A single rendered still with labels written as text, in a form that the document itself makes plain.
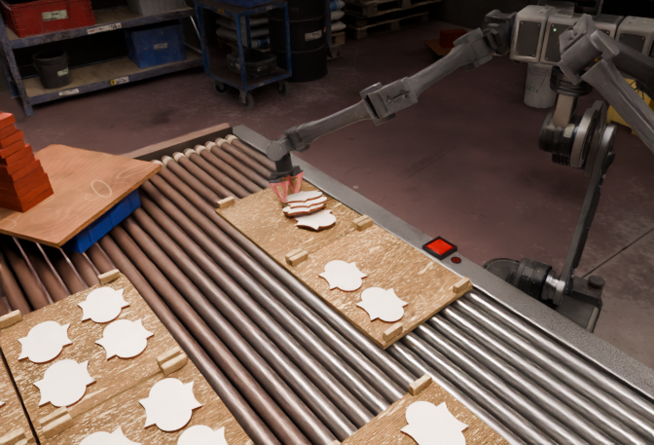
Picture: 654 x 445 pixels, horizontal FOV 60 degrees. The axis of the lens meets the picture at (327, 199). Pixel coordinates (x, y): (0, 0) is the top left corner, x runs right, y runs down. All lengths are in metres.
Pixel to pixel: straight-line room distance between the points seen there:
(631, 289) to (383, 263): 1.91
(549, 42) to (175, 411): 1.49
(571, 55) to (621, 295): 2.04
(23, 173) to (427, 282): 1.25
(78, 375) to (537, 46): 1.60
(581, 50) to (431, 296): 0.72
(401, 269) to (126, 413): 0.82
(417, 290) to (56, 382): 0.93
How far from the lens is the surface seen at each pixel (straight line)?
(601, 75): 1.43
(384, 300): 1.55
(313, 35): 5.61
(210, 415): 1.35
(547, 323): 1.62
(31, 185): 1.98
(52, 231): 1.85
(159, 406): 1.38
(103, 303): 1.67
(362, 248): 1.74
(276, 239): 1.79
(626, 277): 3.43
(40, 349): 1.61
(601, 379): 1.52
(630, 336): 3.08
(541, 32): 1.95
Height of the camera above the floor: 1.99
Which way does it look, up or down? 32 degrees down
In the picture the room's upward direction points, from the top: 1 degrees counter-clockwise
